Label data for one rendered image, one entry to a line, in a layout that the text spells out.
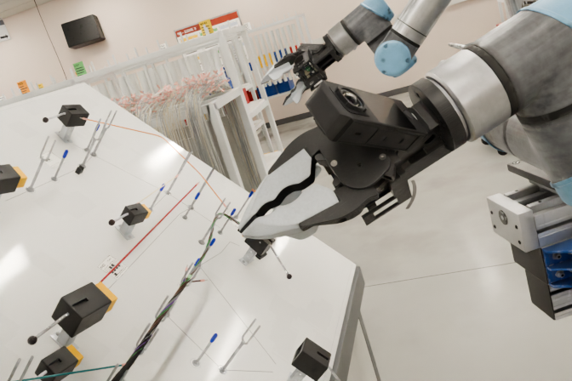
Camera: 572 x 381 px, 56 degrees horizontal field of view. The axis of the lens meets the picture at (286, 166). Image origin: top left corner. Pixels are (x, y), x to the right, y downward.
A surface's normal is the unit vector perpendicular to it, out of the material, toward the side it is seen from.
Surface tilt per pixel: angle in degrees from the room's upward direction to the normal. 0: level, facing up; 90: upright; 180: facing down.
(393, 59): 90
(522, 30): 39
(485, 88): 73
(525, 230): 90
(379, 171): 48
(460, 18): 90
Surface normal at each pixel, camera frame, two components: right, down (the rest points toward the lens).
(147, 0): -0.21, 0.31
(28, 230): 0.51, -0.77
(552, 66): 0.08, 0.36
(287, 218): -0.29, -0.40
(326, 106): -0.71, -0.07
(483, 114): 0.26, 0.46
